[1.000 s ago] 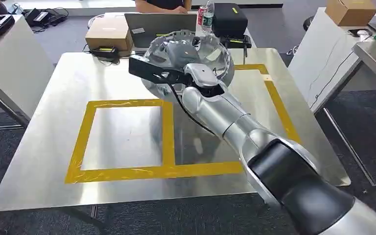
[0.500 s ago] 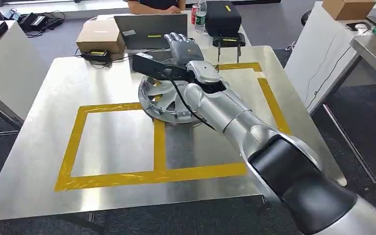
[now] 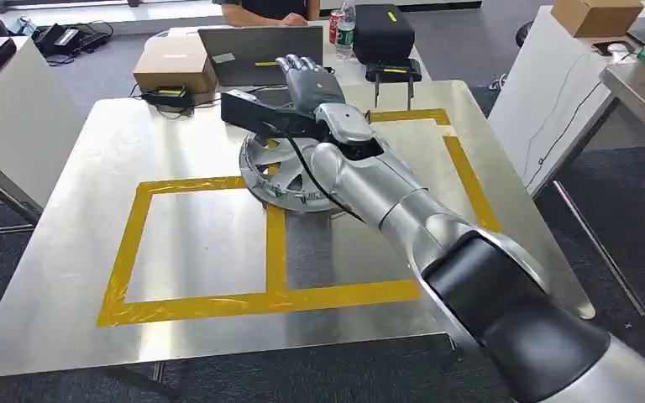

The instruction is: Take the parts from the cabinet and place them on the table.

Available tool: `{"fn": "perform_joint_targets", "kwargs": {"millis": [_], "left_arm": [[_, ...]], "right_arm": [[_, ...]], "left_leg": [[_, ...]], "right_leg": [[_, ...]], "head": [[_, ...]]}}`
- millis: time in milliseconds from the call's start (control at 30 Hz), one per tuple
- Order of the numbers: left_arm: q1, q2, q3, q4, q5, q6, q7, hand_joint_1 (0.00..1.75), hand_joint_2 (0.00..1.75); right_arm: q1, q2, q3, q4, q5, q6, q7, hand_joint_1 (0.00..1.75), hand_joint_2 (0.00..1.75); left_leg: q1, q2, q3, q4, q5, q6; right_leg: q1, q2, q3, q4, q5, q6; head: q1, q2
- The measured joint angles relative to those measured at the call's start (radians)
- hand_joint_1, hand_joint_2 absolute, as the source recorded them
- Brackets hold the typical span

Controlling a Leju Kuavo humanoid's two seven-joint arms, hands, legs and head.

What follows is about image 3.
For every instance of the red drink can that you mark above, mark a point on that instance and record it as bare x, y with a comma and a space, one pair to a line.
333, 26

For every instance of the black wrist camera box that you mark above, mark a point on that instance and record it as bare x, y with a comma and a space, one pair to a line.
261, 114

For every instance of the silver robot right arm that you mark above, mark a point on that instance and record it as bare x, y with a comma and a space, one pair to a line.
411, 206

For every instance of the white desk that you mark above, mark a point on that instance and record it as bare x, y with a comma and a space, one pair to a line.
550, 100

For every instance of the small cardboard box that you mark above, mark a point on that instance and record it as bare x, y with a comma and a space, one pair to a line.
595, 16

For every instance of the seated person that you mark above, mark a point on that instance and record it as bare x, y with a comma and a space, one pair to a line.
267, 12

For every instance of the silver car hubcap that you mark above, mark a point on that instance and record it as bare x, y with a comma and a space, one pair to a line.
281, 178

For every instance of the grey laptop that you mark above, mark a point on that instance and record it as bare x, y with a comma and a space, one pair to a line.
255, 55

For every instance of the yellow tape outline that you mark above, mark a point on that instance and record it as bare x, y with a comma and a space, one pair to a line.
275, 300

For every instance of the white side table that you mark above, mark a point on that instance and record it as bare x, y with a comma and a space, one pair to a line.
16, 128

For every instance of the clear water bottle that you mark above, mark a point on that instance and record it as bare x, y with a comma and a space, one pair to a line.
346, 33

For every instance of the black power adapter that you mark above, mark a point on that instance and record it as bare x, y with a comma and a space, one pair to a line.
168, 95

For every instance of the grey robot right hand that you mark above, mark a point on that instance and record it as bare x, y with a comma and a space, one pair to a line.
314, 86

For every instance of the black carry case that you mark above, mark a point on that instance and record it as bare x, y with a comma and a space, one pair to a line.
382, 34

